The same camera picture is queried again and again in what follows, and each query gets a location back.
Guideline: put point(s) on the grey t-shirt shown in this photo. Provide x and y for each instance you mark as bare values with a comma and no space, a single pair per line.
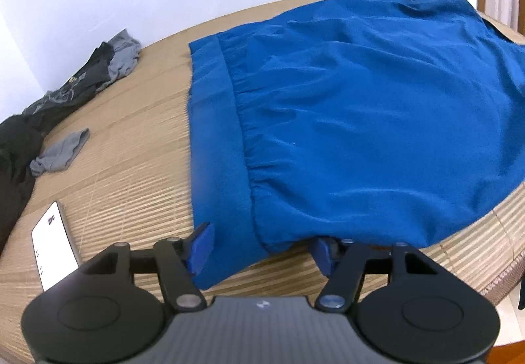
126,56

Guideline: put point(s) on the blue jacket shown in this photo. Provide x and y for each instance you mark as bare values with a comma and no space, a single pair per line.
379,121

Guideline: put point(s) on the black patterned shirt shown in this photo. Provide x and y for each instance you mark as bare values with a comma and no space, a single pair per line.
47,112

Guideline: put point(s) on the white smartphone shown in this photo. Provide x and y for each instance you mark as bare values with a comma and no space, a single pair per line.
55,253

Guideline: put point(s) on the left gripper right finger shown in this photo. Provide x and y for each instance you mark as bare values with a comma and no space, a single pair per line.
343,263

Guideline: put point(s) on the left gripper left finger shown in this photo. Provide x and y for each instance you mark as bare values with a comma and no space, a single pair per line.
178,261

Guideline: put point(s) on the small grey cloth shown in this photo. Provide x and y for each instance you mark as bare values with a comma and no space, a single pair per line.
59,156

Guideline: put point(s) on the black garment pink trim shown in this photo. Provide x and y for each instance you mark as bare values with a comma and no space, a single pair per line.
21,142

